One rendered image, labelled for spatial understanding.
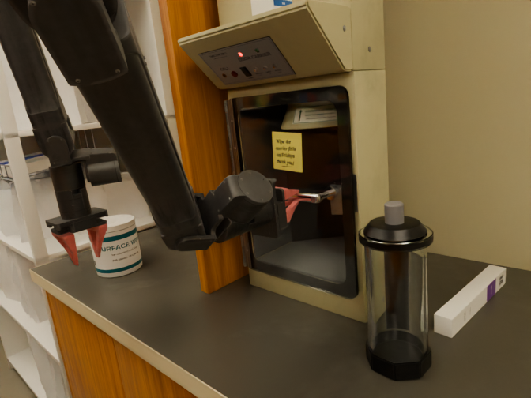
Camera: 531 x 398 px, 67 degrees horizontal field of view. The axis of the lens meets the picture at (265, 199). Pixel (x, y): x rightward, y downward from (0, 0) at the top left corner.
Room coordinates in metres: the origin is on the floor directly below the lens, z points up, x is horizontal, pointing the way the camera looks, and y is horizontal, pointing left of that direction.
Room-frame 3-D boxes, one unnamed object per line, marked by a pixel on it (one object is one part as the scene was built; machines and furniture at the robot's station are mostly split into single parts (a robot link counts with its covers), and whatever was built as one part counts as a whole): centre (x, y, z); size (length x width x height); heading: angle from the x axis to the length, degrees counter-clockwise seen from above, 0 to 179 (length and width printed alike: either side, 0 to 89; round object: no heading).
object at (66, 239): (0.78, 0.39, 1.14); 0.07 x 0.07 x 0.09; 45
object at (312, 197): (0.73, -0.08, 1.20); 0.10 x 0.05 x 0.03; 45
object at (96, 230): (0.80, 0.37, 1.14); 0.07 x 0.07 x 0.09; 45
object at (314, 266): (0.80, -0.05, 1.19); 0.30 x 0.01 x 0.40; 45
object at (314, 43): (0.77, -0.01, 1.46); 0.32 x 0.12 x 0.10; 45
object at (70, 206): (0.79, 0.38, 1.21); 0.10 x 0.07 x 0.07; 135
